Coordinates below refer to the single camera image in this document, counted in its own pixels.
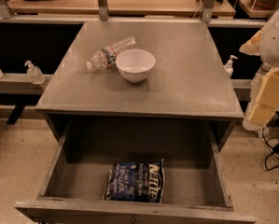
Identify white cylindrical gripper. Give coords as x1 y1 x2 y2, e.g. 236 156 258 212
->
243 66 279 131

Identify blue kettle chip bag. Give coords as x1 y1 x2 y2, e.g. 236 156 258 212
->
103 161 165 203

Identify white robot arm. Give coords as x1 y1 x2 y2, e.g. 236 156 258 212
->
239 8 279 131

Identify open grey top drawer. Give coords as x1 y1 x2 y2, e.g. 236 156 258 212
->
15 117 255 224

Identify right sanitizer pump bottle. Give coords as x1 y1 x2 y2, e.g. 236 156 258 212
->
224 55 237 77

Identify sanitizer pump bottle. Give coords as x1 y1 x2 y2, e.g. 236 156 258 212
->
24 61 45 84
224 55 237 77

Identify white ceramic bowl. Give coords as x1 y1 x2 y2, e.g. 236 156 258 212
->
116 49 156 83

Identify grey wooden cabinet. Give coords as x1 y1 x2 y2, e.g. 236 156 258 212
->
35 20 245 151

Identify clear plastic water bottle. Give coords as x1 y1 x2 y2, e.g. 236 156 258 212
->
86 36 136 71

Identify wooden workbench background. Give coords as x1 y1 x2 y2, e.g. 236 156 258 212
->
7 0 237 18

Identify left sanitizer pump bottle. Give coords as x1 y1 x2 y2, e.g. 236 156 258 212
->
24 61 45 84

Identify black floor cable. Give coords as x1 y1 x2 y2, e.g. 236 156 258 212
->
261 127 279 172

